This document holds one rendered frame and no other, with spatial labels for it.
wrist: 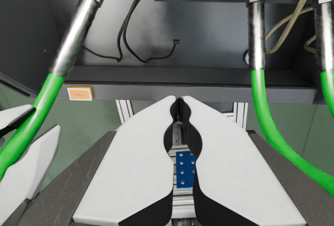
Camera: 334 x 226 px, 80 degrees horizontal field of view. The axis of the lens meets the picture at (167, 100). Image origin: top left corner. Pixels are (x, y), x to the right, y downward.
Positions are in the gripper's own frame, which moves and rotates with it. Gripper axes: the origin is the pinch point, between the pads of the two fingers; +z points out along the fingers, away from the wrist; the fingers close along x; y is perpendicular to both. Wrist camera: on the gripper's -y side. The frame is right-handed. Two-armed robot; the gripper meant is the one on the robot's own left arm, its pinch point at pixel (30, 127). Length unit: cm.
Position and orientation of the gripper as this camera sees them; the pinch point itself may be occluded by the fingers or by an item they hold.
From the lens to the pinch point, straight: 19.1
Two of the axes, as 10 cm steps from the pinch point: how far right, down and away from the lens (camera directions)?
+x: 7.8, 6.2, 0.7
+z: 5.5, -7.4, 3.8
